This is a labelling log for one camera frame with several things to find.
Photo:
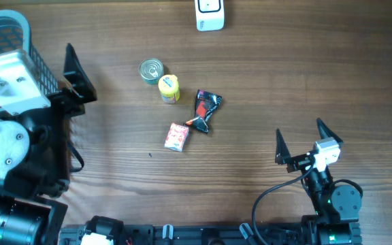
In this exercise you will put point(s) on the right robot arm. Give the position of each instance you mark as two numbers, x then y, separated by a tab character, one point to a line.
336	202

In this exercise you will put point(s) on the red white small carton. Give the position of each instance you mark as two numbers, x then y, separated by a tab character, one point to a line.
176	137

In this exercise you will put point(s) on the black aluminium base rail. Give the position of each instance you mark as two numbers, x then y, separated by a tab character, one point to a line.
281	233

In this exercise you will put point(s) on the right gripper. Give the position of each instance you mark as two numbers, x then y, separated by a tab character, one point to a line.
283	156

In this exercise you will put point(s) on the black red snack wrapper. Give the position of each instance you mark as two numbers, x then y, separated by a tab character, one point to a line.
206	103

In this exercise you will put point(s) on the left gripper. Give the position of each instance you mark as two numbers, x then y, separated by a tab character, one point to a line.
66	99

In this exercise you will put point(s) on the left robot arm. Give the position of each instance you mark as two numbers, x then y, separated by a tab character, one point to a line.
35	147

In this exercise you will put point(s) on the green labelled round container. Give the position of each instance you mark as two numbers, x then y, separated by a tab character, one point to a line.
151	70

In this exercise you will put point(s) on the white barcode scanner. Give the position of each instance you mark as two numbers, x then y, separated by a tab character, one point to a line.
210	15

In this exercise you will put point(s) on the yellow lidded small bottle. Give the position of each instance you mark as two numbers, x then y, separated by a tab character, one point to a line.
169	88

